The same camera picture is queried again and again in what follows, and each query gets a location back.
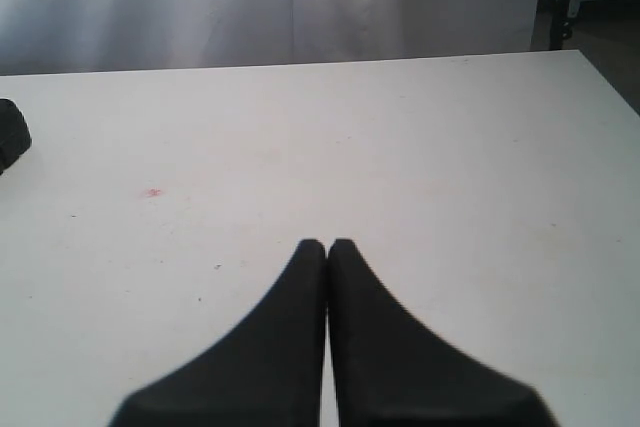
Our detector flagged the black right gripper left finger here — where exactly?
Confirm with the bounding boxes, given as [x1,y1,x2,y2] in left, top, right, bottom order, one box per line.
[111,239,327,426]

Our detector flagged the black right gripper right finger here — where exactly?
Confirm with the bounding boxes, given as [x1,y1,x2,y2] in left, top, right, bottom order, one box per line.
[328,239,556,426]

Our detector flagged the black plastic tool case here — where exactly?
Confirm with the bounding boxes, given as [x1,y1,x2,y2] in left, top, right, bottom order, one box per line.
[0,98,32,174]

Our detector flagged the white backdrop curtain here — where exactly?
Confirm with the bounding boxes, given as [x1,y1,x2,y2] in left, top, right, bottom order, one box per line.
[1,0,537,74]

